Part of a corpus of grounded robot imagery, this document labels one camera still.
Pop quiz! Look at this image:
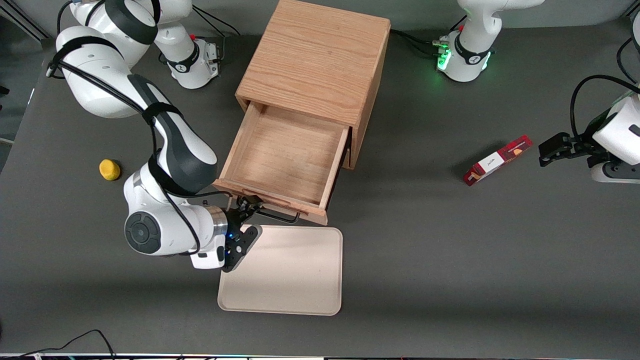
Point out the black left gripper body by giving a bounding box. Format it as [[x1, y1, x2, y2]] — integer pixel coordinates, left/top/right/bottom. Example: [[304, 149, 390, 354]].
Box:
[[569, 130, 614, 169]]

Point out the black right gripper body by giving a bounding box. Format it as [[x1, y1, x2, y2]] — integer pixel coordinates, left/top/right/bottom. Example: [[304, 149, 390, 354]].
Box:
[[220, 202, 249, 265]]

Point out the wooden drawer with long handle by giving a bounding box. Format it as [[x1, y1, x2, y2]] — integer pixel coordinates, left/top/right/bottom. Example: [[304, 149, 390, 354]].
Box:
[[212, 100, 351, 226]]

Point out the oak wooden drawer cabinet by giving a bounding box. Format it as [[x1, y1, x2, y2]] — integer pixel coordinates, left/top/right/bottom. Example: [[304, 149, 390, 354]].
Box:
[[235, 0, 392, 171]]

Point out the beige rectangular tray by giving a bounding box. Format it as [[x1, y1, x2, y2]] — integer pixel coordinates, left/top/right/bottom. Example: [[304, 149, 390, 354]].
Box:
[[217, 224, 344, 317]]

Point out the red and white carton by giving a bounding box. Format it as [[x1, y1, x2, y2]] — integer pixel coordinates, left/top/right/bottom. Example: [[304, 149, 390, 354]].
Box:
[[463, 135, 534, 187]]

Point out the yellow lemon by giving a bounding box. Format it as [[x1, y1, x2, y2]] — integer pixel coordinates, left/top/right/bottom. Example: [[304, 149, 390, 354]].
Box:
[[99, 159, 122, 181]]

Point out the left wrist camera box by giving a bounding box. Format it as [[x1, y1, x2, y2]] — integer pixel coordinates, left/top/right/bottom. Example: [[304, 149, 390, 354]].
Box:
[[590, 161, 640, 184]]

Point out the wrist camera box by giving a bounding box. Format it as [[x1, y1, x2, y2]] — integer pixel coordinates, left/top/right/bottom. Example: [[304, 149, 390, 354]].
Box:
[[190, 244, 227, 271], [590, 161, 640, 184]]

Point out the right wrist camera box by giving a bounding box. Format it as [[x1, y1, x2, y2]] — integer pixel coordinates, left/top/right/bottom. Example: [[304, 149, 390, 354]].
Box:
[[190, 244, 227, 271]]

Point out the black left arm looped cable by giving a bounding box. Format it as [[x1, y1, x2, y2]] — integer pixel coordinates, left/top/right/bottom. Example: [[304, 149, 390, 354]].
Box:
[[570, 75, 640, 141]]

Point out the black curved cable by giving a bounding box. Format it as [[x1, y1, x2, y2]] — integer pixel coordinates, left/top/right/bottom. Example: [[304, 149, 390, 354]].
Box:
[[617, 37, 640, 83]]

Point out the thin black table-edge cable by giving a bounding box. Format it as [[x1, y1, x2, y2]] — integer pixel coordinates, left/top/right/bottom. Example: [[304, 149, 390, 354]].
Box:
[[15, 329, 117, 360]]

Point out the black left arm base cable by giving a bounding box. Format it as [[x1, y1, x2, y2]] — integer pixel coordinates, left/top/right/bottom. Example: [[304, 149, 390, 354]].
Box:
[[390, 29, 451, 57]]

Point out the black arm base cable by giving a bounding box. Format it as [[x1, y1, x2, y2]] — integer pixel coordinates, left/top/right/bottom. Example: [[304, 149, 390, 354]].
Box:
[[390, 29, 451, 57], [192, 6, 241, 37]]

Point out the black right arm base cable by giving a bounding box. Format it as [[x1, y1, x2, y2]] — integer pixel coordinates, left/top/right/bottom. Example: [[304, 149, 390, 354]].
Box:
[[192, 6, 241, 37]]

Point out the dark metal frame bar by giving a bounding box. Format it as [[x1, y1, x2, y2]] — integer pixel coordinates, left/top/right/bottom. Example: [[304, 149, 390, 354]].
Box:
[[0, 2, 51, 41]]

